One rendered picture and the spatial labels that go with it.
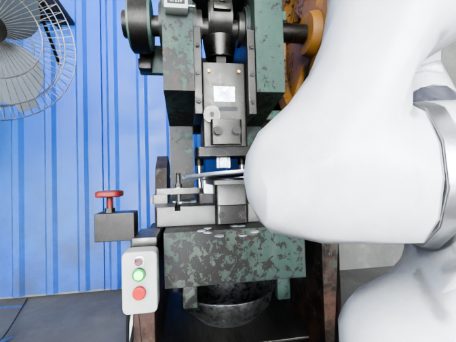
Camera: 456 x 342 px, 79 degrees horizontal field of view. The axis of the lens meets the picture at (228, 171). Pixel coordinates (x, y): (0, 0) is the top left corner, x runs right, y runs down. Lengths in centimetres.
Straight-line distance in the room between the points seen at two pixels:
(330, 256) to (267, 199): 62
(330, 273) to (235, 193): 33
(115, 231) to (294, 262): 49
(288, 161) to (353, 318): 13
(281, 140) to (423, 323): 15
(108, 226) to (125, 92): 160
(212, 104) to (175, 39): 22
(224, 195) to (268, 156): 62
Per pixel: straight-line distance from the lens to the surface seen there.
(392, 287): 27
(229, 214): 82
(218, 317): 94
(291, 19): 148
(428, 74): 65
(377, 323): 25
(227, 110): 94
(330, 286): 83
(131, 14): 105
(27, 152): 238
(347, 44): 21
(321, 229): 21
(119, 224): 75
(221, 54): 105
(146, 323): 77
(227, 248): 78
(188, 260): 78
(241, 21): 110
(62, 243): 231
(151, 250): 66
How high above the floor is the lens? 78
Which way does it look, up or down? 2 degrees up
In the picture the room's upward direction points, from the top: 2 degrees counter-clockwise
